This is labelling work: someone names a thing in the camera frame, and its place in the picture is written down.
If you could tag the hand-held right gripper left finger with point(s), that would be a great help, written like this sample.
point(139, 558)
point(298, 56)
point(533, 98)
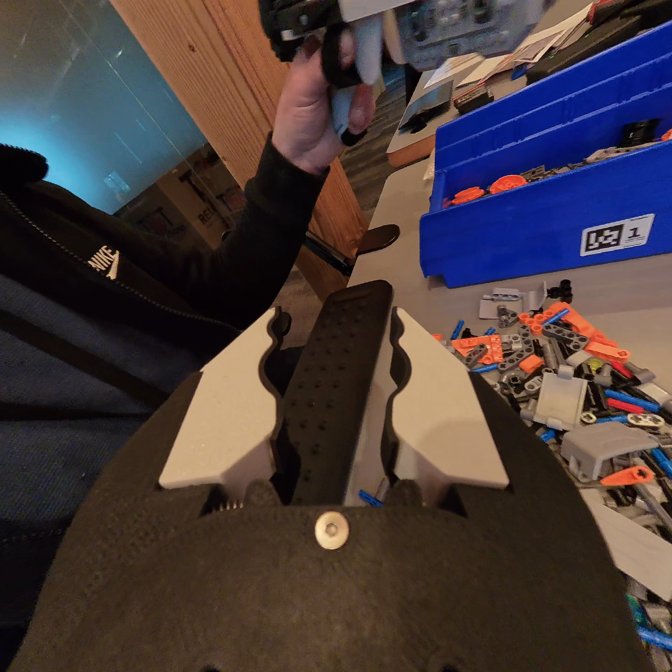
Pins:
point(220, 420)

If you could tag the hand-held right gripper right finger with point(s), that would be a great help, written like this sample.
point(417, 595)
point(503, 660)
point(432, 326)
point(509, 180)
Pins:
point(446, 420)

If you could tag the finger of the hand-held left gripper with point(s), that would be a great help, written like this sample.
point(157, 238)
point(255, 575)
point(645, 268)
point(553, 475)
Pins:
point(367, 8)

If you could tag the large grey brick housing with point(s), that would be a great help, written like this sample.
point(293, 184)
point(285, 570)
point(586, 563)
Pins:
point(462, 31)

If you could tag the pile of building bricks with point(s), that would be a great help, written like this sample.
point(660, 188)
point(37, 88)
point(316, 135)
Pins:
point(551, 357)

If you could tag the blue plastic bin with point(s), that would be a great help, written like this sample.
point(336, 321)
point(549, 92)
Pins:
point(498, 236)

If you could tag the person's left forearm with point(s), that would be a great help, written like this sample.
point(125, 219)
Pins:
point(262, 220)

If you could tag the person's left hand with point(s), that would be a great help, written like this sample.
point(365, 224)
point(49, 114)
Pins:
point(299, 115)

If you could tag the wooden pillar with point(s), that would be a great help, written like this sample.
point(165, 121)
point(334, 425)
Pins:
point(220, 78)

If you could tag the white paper sheet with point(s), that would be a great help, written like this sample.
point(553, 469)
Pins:
point(456, 71)

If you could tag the black perforated chair armrest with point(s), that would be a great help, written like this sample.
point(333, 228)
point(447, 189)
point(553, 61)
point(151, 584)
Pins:
point(336, 378)

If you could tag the folded printed leaflet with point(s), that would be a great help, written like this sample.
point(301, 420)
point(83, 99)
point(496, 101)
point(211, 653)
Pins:
point(546, 42)

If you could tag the black smooth chair armrest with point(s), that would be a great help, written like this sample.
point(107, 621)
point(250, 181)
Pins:
point(380, 236)

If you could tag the stacked cardboard boxes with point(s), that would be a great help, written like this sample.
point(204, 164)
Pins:
point(204, 210)

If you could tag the heap of wheels and bricks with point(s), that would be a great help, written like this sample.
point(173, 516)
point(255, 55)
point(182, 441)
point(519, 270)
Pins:
point(504, 183)

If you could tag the black power bank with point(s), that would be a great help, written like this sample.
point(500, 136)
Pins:
point(588, 50)

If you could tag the person's black jacket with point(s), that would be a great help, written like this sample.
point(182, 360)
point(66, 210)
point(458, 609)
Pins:
point(63, 225)

